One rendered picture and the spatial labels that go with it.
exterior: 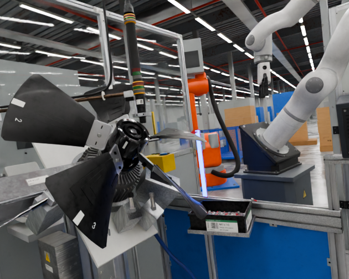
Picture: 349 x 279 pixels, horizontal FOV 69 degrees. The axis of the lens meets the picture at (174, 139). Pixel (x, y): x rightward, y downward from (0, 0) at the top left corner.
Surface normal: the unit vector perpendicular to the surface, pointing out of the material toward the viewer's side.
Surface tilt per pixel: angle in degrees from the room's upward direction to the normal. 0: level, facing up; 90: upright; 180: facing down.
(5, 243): 90
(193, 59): 90
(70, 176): 76
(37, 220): 102
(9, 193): 50
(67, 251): 90
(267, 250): 90
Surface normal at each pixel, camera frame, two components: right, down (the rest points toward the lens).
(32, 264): 0.77, -0.06
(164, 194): 0.02, 0.62
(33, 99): 0.46, -0.23
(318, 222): -0.63, 0.12
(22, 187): 0.51, -0.69
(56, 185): 0.77, -0.36
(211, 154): -0.04, 0.06
